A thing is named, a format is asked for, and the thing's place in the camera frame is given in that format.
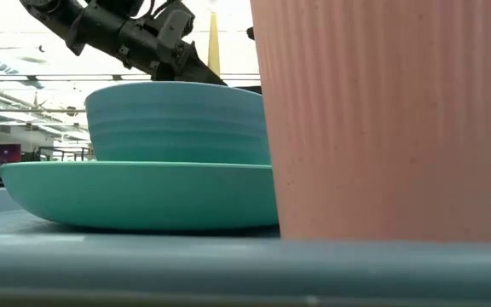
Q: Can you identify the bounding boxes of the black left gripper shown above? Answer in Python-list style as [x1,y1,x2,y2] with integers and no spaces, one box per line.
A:
[68,0,228,86]

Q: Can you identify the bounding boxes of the yellow-handled knife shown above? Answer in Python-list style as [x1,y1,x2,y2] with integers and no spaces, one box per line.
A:
[206,11,222,78]

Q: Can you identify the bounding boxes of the blue bowl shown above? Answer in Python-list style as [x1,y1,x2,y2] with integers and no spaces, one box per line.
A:
[84,80,272,165]

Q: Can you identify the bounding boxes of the teal plate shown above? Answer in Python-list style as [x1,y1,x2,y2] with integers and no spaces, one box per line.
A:
[0,160,280,231]

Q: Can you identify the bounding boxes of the pink ribbed cup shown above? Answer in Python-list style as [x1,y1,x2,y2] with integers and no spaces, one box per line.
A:
[249,0,491,242]

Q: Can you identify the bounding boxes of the blue plastic tray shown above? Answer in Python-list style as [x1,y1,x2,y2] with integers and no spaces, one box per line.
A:
[0,187,491,307]

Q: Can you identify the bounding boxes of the black railing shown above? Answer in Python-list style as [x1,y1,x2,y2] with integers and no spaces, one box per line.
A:
[36,146,93,161]

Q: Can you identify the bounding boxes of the purple screen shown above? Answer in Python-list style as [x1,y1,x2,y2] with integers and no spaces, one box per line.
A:
[0,143,22,165]

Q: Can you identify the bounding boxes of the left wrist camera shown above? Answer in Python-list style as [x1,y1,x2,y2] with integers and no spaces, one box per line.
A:
[154,8,196,66]

